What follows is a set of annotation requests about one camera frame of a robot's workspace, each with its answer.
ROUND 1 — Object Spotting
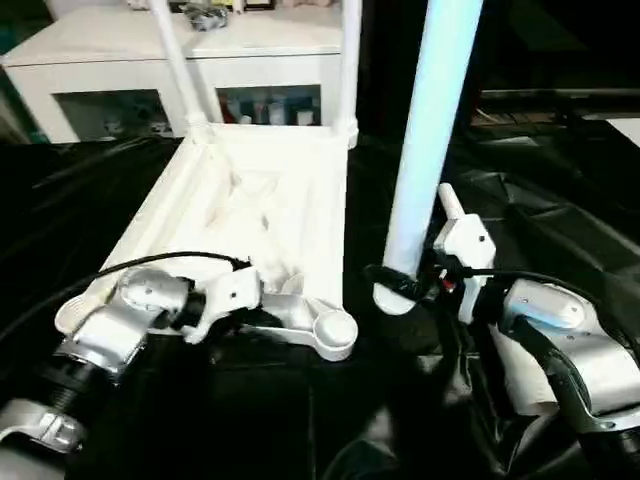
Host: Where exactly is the white plastic table top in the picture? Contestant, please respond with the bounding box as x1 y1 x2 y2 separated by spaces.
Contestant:
53 117 360 362

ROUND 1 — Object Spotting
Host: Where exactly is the white plastic table leg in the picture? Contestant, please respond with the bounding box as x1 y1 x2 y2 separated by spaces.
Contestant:
329 0 362 147
372 0 487 317
437 182 560 417
146 0 212 132

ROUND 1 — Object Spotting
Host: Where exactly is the black plastic mat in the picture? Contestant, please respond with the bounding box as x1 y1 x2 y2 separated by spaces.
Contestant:
0 112 640 480

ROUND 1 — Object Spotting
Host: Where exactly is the white printed carton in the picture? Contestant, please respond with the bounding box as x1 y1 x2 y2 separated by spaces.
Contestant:
267 94 287 126

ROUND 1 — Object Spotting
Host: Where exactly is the black horizontal bar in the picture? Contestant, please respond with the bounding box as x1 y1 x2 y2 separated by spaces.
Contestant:
478 88 640 100

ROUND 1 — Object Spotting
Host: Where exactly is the tall black cabinet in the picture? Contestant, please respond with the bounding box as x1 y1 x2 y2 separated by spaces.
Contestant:
357 0 426 141

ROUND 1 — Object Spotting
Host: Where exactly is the white flat board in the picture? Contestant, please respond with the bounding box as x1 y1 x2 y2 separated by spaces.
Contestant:
606 117 640 147

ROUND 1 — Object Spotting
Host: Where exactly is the white cabinet with glass doors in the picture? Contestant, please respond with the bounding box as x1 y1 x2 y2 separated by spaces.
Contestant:
0 0 347 146

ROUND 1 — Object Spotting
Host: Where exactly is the patterned mug on cabinet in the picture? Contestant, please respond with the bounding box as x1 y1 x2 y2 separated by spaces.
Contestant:
181 1 232 32

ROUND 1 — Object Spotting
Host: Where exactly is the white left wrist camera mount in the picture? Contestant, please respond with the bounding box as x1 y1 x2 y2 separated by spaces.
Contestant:
181 266 265 347

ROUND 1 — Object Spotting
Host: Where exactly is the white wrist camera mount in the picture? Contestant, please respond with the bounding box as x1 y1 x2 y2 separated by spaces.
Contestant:
431 212 497 327
181 266 265 347

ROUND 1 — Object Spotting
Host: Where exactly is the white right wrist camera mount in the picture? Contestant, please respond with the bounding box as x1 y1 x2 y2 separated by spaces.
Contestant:
431 212 497 327

